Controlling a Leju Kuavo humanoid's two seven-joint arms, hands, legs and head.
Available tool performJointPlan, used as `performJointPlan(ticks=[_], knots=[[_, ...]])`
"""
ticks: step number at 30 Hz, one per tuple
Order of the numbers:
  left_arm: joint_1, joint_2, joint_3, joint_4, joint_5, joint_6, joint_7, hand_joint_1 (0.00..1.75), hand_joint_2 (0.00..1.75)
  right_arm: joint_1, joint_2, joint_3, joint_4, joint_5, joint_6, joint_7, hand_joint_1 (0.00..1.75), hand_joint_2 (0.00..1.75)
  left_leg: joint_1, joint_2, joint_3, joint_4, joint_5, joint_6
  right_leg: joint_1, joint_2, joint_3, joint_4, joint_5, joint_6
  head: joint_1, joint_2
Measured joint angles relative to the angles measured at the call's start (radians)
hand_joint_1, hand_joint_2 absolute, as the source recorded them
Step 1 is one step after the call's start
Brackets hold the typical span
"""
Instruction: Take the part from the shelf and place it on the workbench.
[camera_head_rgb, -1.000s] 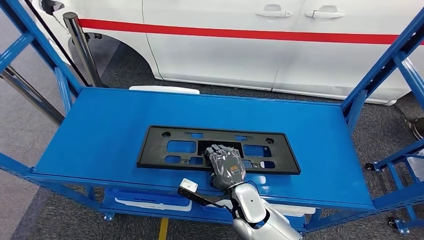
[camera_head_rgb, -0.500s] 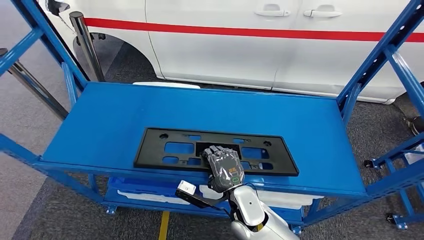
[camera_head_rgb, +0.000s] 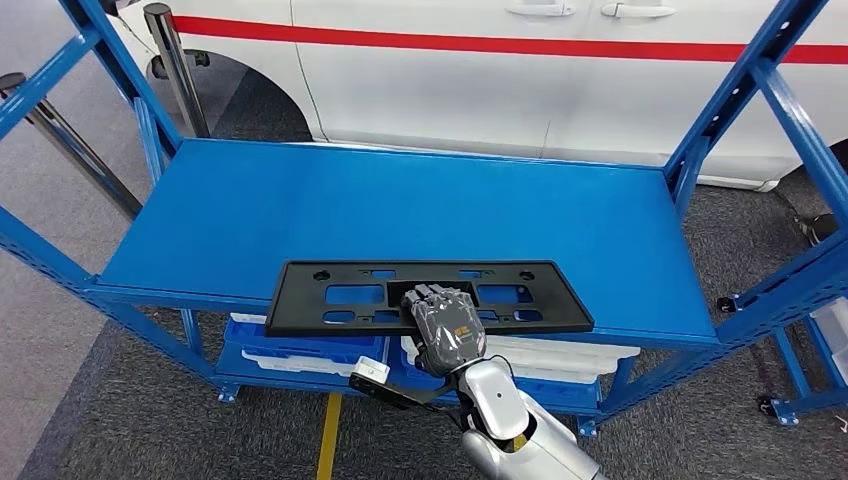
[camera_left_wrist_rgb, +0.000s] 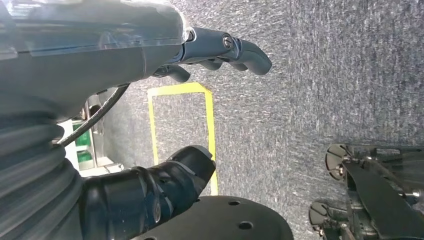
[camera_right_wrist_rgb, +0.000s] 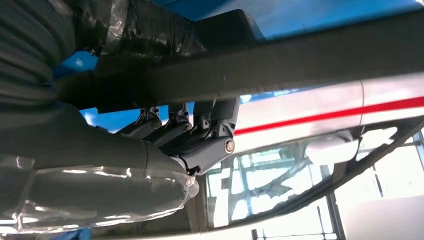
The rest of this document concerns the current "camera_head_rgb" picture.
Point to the black plastic plate bracket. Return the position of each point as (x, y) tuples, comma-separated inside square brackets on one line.
[(298, 311)]

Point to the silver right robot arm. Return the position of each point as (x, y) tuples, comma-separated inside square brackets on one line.
[(497, 397)]

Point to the white car with red stripe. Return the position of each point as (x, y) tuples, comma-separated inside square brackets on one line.
[(430, 99)]

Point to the blue plastic bin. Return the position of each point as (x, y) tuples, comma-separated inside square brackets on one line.
[(298, 344)]

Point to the yellow floor tape square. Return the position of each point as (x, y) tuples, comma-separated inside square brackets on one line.
[(329, 437)]

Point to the small white floor scrap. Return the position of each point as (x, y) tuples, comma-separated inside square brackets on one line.
[(842, 422)]

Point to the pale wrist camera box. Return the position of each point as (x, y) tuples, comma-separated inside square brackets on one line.
[(371, 370)]

